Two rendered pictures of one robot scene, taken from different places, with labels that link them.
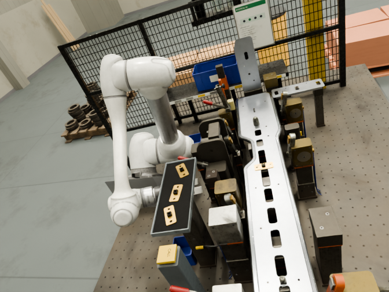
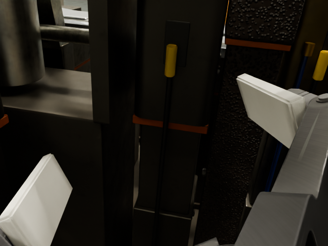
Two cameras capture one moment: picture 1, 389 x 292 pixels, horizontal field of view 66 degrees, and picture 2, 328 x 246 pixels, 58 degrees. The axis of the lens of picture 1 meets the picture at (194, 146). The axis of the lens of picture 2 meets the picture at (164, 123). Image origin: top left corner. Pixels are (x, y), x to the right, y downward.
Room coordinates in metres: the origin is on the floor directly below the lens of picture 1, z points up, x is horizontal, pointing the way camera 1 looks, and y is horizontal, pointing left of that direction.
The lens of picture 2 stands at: (1.06, 0.21, 1.08)
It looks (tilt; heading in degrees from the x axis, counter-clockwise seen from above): 28 degrees down; 262
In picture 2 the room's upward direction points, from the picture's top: 5 degrees clockwise
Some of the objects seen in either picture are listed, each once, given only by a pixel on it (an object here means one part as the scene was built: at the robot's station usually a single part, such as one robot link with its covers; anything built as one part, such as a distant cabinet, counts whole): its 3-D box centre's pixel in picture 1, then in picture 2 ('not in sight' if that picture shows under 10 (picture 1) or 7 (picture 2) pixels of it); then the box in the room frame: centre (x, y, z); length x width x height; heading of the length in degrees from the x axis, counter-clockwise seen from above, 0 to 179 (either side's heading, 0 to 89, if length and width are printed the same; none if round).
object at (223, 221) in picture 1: (231, 248); not in sight; (0.72, 0.01, 0.90); 0.13 x 0.08 x 0.41; 73
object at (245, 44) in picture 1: (247, 65); not in sight; (1.68, -0.48, 1.17); 0.12 x 0.01 x 0.34; 73
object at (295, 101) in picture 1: (298, 127); not in sight; (1.31, -0.58, 0.87); 0.12 x 0.07 x 0.35; 73
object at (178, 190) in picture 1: (175, 192); not in sight; (0.85, 0.13, 1.17); 0.08 x 0.04 x 0.01; 156
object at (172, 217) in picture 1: (169, 214); not in sight; (0.76, 0.17, 1.17); 0.08 x 0.04 x 0.01; 179
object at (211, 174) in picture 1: (222, 204); (226, 173); (0.95, -0.02, 0.90); 0.05 x 0.05 x 0.40; 73
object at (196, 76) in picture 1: (217, 73); not in sight; (1.90, -0.33, 1.10); 0.30 x 0.17 x 0.13; 70
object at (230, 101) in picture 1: (237, 124); not in sight; (1.54, -0.29, 0.88); 0.04 x 0.04 x 0.37; 73
